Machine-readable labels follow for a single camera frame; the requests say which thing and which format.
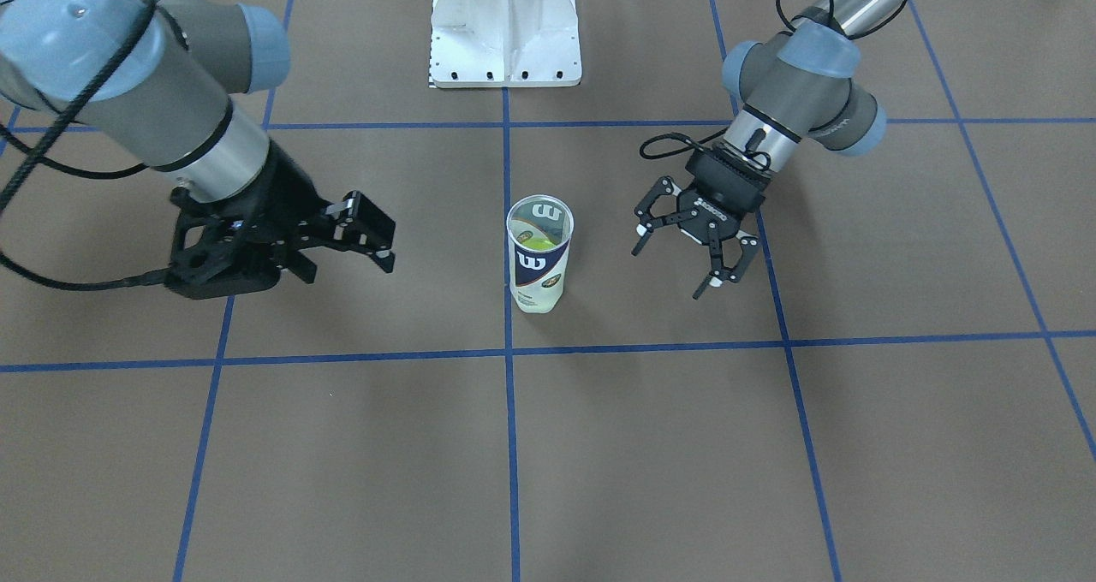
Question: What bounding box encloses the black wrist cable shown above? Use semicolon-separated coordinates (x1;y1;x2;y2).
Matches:
639;0;900;162
0;0;172;292

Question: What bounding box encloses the left grey silver robot arm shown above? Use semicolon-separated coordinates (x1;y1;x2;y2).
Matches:
633;0;907;289

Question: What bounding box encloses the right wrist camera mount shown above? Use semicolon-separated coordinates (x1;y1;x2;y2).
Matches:
164;187;281;299

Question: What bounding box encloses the white blue tennis ball can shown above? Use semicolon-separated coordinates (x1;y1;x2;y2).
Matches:
505;193;575;313

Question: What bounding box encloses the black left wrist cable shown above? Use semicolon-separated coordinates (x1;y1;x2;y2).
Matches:
639;0;900;162

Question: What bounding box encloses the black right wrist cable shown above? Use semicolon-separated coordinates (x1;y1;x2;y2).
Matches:
0;0;172;292

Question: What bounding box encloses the yellow tennis ball Wilson logo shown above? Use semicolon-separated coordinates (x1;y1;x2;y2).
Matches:
515;229;563;252

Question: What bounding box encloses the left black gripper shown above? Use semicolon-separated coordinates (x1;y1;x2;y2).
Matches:
630;147;770;303

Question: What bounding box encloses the white camera mast base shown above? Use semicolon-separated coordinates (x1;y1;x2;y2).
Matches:
429;0;583;88

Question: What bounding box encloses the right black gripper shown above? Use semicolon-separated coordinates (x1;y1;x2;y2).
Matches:
224;141;396;284

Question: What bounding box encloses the right grey silver robot arm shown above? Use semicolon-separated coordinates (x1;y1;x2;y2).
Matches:
3;0;396;299

